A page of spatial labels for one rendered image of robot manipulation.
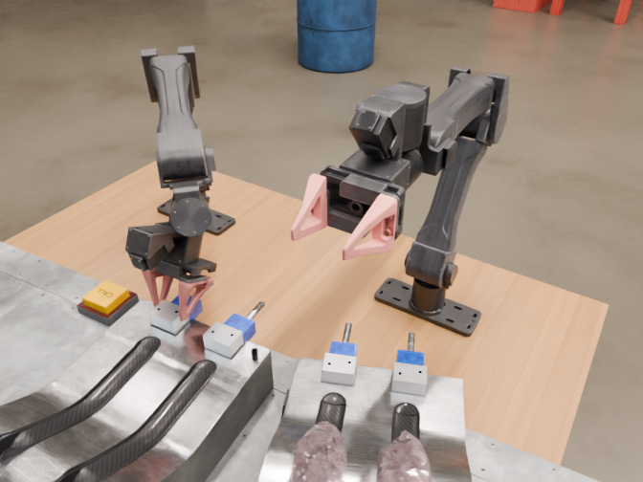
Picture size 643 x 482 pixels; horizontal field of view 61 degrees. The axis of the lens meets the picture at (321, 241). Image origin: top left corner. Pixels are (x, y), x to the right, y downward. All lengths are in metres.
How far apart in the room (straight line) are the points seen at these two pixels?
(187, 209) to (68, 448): 0.34
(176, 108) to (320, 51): 3.79
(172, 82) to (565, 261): 2.10
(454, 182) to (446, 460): 0.45
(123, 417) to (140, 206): 0.71
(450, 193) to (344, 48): 3.74
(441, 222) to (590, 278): 1.74
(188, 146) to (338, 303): 0.43
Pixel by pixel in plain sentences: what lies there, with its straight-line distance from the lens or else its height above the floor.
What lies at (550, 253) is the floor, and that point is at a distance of 2.74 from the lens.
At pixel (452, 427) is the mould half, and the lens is 0.85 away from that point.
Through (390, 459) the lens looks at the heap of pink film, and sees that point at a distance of 0.74.
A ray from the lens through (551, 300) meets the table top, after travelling 1.18.
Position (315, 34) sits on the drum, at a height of 0.30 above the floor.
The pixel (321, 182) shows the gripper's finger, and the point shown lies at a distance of 0.61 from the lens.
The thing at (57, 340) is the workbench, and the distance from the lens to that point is 1.12.
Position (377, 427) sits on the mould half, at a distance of 0.83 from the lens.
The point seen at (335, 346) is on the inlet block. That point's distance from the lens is 0.91.
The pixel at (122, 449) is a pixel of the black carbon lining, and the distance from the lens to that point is 0.81.
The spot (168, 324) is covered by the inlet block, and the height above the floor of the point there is 0.91.
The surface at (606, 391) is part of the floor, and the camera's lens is 2.19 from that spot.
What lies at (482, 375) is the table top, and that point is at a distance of 1.00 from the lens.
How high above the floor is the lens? 1.53
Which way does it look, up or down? 36 degrees down
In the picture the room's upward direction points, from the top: straight up
